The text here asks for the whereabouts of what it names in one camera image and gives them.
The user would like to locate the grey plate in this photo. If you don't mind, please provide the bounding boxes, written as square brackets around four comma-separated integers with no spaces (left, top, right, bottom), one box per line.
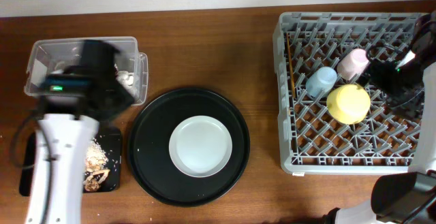
[168,116,233,178]

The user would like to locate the pink cup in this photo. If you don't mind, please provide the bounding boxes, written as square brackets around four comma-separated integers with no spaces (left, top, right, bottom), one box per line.
[337,48,369,80]

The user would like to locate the round black serving tray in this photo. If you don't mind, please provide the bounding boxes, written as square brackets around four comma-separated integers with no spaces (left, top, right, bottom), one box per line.
[127,87,250,207]

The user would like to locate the grey dishwasher rack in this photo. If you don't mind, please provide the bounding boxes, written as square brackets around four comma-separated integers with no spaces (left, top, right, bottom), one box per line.
[272,12,425,175]

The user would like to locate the blue cup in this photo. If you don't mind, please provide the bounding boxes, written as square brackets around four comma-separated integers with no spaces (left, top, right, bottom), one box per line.
[306,67,337,97]

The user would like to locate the white tissue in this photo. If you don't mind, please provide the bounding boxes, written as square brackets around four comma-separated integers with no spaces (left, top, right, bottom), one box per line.
[116,71,138,96]

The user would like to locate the black rectangular tray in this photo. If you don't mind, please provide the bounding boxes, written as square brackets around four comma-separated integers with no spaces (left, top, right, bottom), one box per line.
[18,127,123,197]

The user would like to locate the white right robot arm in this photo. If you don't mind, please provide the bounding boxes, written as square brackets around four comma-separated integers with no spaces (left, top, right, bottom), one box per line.
[321,13,435,223]

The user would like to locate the yellow bowl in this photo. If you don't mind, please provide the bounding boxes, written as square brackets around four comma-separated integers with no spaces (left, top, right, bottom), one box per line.
[326,84,371,125]

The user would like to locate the clear plastic waste bin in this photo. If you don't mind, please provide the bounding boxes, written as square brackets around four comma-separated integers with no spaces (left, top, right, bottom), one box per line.
[24,36,149,106]

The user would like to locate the food scraps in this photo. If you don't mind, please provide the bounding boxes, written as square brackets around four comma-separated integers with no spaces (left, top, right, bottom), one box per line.
[82,138,111,192]

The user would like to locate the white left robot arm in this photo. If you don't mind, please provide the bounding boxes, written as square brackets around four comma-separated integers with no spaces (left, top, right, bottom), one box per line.
[25,39,134,223]

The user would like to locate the wooden chopstick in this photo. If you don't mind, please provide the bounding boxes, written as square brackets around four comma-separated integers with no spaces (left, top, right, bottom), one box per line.
[286,33,296,98]

